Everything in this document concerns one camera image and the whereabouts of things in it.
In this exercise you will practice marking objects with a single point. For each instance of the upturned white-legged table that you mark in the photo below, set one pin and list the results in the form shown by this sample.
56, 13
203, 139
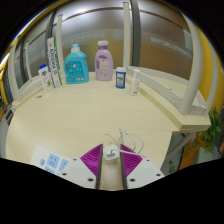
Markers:
23, 90
195, 66

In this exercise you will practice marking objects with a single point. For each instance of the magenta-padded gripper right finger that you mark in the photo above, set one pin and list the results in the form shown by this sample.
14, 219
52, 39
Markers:
133, 161

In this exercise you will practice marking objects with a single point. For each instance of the tall toothpaste box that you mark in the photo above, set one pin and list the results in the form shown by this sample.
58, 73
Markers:
54, 63

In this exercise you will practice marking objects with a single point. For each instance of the small slim white bottle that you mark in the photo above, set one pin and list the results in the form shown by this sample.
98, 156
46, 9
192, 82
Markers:
135, 84

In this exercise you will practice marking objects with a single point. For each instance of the blue detergent bottle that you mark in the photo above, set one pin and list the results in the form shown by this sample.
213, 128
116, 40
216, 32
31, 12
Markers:
76, 68

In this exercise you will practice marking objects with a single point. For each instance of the white bottle blue cap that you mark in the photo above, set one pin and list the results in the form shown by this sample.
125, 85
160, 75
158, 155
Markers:
45, 80

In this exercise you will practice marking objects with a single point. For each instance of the white power strip blue sockets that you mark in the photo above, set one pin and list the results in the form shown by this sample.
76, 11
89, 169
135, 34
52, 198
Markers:
50, 161

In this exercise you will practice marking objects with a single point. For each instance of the green potted plant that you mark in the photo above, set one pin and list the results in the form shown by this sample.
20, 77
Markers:
211, 131

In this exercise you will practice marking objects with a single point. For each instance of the purple detergent bottle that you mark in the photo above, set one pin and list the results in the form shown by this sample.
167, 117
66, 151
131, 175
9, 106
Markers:
104, 65

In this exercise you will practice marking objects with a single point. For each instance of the small blue white jar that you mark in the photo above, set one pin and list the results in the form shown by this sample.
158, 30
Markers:
120, 79

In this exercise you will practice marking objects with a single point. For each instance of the white charger block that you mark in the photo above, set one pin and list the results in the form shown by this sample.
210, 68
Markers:
110, 154

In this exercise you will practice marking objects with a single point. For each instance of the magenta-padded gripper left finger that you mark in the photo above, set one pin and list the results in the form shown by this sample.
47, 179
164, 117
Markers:
90, 160

